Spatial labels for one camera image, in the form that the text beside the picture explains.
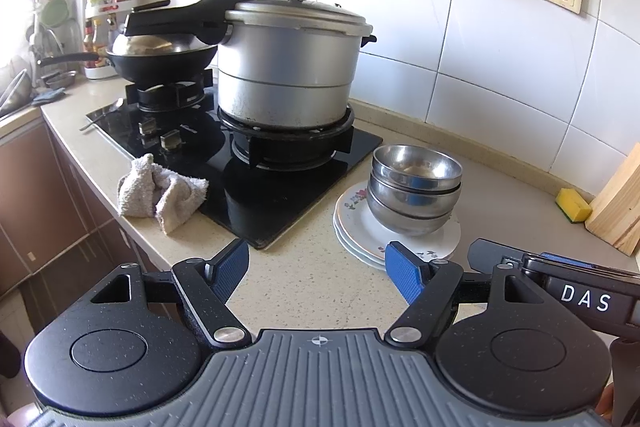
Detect steel bowl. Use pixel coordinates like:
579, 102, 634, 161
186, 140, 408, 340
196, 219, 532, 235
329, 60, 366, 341
368, 176, 462, 219
372, 144, 463, 192
367, 193, 451, 236

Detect pink flower plate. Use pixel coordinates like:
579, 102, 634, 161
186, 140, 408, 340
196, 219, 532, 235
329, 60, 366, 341
333, 216, 385, 271
336, 234, 385, 271

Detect multicolour flower rimmed plate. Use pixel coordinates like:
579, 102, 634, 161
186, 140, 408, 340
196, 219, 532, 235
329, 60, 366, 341
333, 181, 461, 263

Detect brown kitchen cabinet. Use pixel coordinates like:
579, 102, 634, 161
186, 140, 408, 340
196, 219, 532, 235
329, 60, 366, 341
0, 118, 166, 298

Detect yellow sponge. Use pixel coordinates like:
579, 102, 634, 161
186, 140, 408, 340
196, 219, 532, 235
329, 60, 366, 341
555, 187, 592, 223

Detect wooden knife block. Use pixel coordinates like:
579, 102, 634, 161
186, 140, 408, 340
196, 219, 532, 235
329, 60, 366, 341
585, 143, 640, 257

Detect black gas stove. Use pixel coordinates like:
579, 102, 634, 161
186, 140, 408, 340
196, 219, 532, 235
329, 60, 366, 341
87, 70, 382, 249

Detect white dish cloth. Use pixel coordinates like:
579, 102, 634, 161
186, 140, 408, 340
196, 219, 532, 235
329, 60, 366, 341
117, 154, 209, 235

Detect silver pressure cooker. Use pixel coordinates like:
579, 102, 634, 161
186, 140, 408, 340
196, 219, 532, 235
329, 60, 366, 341
124, 0, 379, 130

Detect black wok with lid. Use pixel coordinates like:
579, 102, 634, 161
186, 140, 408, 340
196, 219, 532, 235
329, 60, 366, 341
37, 0, 219, 86

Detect condiment bottles rack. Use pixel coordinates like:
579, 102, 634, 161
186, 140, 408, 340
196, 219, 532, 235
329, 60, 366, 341
82, 0, 137, 53

